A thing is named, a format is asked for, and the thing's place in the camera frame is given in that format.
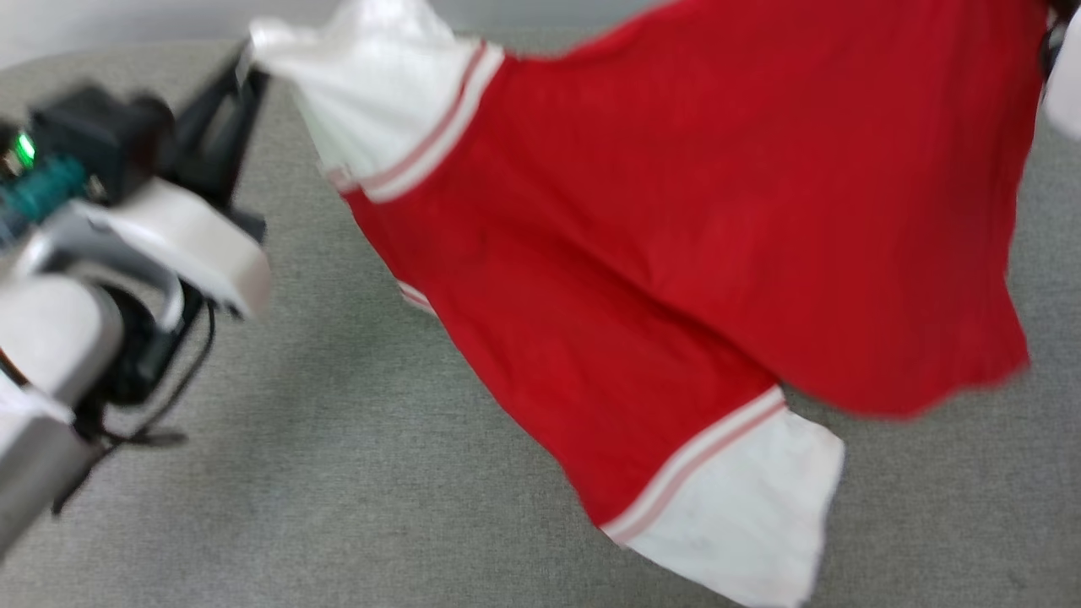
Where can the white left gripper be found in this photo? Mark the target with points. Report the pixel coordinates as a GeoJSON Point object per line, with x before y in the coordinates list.
{"type": "Point", "coordinates": [186, 236]}

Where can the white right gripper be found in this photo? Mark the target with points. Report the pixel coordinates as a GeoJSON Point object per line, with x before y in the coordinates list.
{"type": "Point", "coordinates": [1066, 76]}

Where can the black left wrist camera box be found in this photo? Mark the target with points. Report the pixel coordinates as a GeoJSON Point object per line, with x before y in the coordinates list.
{"type": "Point", "coordinates": [101, 139]}

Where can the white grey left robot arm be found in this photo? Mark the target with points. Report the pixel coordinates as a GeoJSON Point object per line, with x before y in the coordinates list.
{"type": "Point", "coordinates": [51, 338]}

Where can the red and white shirt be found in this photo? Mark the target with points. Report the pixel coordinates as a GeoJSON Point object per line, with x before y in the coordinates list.
{"type": "Point", "coordinates": [676, 211]}

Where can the grey fabric sofa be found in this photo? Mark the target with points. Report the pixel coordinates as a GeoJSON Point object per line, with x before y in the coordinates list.
{"type": "Point", "coordinates": [338, 473]}

